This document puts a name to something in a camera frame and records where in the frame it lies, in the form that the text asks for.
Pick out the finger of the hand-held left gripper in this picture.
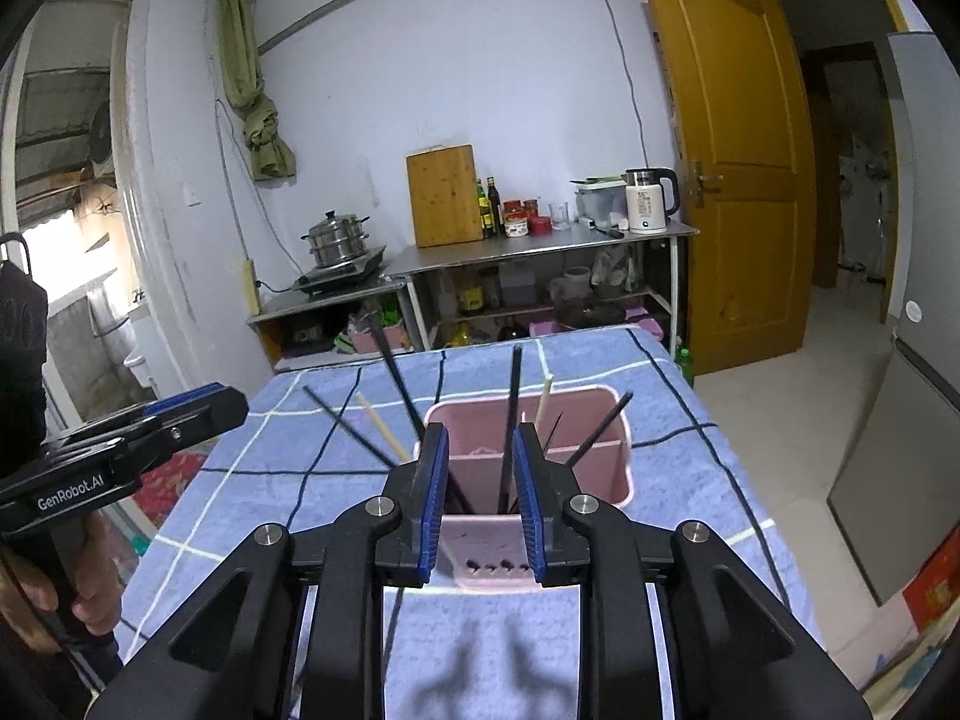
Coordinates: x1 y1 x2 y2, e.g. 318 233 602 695
71 388 250 475
46 382 226 445

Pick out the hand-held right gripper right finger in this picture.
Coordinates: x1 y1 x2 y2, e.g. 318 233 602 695
514 422 871 720

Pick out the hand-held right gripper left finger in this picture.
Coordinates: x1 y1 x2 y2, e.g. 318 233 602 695
88 422 451 720

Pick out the pink plastic utensil holder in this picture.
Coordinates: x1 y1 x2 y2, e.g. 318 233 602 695
422 385 632 595

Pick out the wooden chopstick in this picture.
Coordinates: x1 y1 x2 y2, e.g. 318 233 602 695
532 372 556 430
355 392 412 464

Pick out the person's left hand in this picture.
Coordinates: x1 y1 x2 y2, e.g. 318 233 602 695
0 514 122 653

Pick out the small steel kitchen table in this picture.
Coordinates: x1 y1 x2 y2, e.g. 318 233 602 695
246 277 421 372

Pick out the blue plaid blanket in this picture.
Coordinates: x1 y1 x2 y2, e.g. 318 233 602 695
116 322 826 720

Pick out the pink storage basket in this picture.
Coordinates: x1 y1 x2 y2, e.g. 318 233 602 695
349 322 406 353

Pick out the black induction cooker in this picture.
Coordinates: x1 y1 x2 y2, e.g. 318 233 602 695
291 244 389 297

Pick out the black wok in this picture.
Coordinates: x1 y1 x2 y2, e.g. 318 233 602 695
559 298 627 331

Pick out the steel steamer pot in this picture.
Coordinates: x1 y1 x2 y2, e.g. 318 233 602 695
302 211 372 269

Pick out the grey plastic canister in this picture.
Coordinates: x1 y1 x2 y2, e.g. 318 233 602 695
499 264 537 308

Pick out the large steel kitchen table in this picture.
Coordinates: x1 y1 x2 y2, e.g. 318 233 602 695
381 219 702 361

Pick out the green curtain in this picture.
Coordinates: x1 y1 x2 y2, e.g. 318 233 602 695
219 0 297 182

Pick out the bamboo cutting board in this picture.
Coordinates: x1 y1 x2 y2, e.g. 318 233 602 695
406 144 485 248

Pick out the white plastic container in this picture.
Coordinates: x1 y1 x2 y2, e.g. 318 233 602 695
574 181 629 228

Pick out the white electric kettle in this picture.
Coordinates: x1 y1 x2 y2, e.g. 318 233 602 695
625 167 680 233

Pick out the yellow wooden door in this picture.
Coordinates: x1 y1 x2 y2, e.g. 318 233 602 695
632 0 815 376

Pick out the grey refrigerator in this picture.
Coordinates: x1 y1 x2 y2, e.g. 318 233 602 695
827 30 960 605

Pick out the red cardboard box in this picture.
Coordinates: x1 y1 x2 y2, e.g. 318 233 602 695
902 562 960 635

